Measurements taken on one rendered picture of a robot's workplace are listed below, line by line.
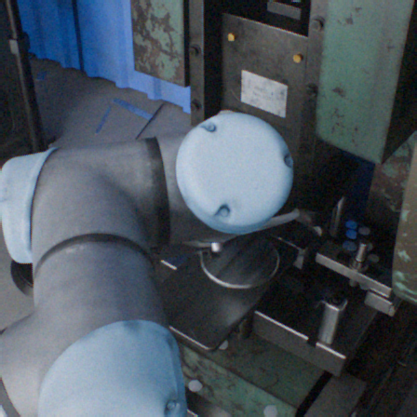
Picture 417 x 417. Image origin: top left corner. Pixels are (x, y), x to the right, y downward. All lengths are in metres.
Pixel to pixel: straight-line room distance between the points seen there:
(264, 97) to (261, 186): 0.45
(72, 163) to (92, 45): 2.61
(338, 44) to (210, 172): 0.34
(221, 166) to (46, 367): 0.16
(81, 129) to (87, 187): 2.34
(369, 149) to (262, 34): 0.20
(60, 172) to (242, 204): 0.12
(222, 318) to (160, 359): 0.60
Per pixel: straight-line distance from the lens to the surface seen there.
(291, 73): 0.78
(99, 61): 3.03
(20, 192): 0.38
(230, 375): 1.00
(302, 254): 1.00
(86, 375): 0.28
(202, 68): 0.81
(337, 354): 0.96
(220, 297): 0.91
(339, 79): 0.69
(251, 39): 0.79
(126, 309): 0.30
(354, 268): 1.01
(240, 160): 0.37
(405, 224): 0.40
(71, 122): 2.77
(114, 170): 0.38
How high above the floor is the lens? 1.48
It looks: 42 degrees down
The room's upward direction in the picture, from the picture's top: straight up
